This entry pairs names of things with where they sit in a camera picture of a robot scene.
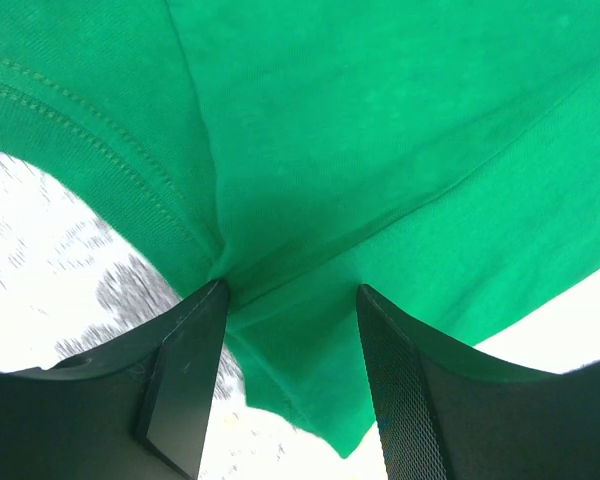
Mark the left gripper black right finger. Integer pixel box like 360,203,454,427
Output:
356,285,600,480

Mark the green t shirt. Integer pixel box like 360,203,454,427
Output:
0,1,600,457

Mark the floral table mat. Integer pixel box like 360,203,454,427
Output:
0,153,600,480

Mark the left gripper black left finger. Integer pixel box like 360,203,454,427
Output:
0,281,230,480

